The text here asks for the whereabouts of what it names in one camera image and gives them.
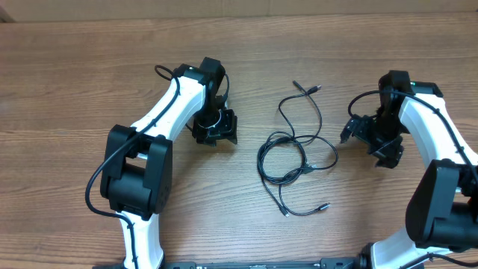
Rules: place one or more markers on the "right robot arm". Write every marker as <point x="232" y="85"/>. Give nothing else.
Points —
<point x="441" y="217"/>

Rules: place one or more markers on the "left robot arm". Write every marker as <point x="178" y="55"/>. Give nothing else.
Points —
<point x="137" y="170"/>

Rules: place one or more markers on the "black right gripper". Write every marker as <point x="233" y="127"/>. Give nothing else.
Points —
<point x="392" y="152"/>

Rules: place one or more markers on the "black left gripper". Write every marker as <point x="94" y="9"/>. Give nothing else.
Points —
<point x="228" y="128"/>

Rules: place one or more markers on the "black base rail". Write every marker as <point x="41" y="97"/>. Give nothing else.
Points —
<point x="323" y="263"/>

